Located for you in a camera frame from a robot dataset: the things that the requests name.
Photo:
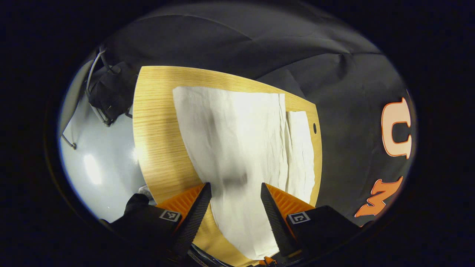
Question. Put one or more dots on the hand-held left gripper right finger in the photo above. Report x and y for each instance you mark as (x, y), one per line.
(276, 222)

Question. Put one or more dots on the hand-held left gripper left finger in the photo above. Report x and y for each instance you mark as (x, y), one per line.
(195, 218)

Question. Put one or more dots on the white jeans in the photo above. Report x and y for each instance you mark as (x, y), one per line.
(237, 148)

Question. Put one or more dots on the black backdrop cloth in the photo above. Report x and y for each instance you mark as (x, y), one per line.
(349, 111)

